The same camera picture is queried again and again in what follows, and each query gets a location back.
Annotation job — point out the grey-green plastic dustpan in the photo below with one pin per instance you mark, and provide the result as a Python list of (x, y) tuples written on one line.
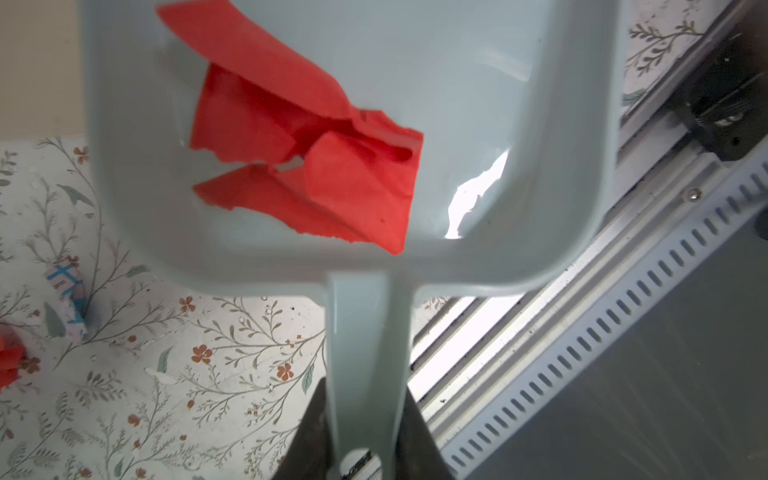
[(518, 103)]

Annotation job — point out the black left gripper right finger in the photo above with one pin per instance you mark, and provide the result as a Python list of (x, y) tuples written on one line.
[(417, 456)]

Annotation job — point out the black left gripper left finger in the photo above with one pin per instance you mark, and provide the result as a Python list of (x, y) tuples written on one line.
[(309, 456)]

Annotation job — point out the small blue pink paper scrap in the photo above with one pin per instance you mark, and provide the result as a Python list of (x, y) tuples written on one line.
[(64, 312)]

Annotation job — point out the cream trash bin with liner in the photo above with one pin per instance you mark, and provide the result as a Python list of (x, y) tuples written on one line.
[(41, 83)]

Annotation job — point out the red paper scrap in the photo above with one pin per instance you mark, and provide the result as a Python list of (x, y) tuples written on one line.
[(12, 352), (299, 150)]

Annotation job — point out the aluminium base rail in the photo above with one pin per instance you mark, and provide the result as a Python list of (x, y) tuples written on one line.
[(691, 171)]

